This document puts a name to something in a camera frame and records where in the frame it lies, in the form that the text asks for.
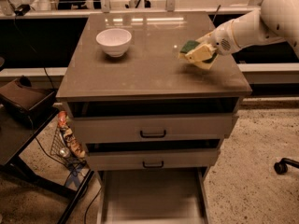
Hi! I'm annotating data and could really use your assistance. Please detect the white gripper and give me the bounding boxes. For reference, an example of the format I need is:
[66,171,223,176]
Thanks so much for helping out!
[185,21,240,70]

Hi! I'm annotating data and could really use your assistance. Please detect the green yellow sponge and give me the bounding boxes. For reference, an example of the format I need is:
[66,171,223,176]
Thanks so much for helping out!
[178,40,207,60]

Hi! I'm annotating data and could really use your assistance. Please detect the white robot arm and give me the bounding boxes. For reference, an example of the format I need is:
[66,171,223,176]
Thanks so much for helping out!
[179,0,299,69]

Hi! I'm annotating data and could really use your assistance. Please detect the grey top drawer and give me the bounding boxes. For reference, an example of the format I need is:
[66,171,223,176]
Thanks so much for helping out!
[71,112,238,144]

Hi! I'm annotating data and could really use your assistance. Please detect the grey drawer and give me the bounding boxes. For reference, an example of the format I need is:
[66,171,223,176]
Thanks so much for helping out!
[71,112,238,144]
[96,168,209,224]
[86,140,220,171]

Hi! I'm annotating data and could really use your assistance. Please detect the grey drawer cabinet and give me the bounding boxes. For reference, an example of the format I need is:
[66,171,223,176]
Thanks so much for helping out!
[55,11,252,224]

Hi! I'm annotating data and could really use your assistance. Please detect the grey middle drawer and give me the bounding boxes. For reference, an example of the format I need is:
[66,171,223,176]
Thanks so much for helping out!
[86,140,220,171]

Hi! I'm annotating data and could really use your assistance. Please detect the grey bottom drawer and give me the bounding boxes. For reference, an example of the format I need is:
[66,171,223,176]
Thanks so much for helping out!
[96,168,209,224]

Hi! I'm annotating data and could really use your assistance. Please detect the white ceramic bowl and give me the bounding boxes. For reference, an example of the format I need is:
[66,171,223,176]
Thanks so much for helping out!
[96,28,132,57]

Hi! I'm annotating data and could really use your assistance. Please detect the black chair caster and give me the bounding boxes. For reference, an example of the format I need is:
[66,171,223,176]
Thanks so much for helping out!
[274,158,299,175]

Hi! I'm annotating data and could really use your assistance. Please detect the snack bag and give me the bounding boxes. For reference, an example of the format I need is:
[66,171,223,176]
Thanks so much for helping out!
[57,111,85,159]

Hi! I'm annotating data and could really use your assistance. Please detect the metal can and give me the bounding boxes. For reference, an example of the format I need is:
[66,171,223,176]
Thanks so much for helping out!
[59,147,70,158]

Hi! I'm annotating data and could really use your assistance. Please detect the dark brown box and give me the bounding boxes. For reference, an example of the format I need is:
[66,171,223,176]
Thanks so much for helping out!
[0,76,56,128]

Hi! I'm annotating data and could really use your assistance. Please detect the black power adapter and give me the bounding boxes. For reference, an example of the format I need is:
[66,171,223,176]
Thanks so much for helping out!
[15,4,31,16]

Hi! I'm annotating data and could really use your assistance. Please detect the black side table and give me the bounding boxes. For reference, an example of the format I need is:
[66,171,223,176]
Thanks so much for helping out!
[0,107,93,224]

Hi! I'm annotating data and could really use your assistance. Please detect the wire basket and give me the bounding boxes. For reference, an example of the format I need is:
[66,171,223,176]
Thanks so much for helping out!
[50,129,85,168]

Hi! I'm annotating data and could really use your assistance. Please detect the black floor cable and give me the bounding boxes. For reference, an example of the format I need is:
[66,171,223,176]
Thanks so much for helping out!
[83,187,103,224]

